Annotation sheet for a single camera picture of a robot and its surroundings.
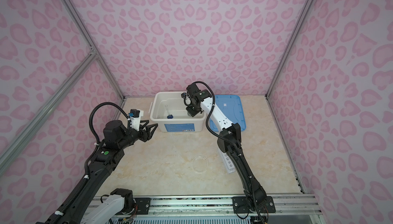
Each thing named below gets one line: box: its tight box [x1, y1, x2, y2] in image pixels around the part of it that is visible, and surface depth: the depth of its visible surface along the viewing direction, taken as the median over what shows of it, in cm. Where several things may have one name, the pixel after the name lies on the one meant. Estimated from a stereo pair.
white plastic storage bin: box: [148, 91, 207, 133], surface depth 97 cm
